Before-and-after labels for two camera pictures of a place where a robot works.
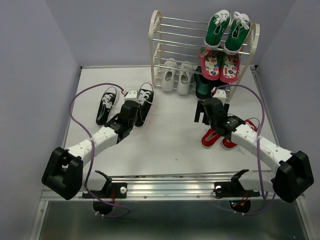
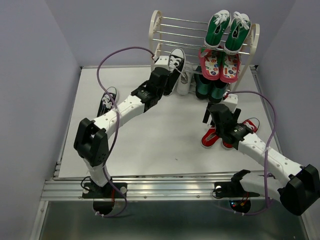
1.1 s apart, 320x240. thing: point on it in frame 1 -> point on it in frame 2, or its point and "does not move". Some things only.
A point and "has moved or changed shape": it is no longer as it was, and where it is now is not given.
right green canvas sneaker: [240, 25] does not move
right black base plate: [233, 189] does not move
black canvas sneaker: [146, 97] has moved or changed shape
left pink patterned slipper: [209, 61] does not move
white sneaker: [185, 78] does not move
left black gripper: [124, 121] -> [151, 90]
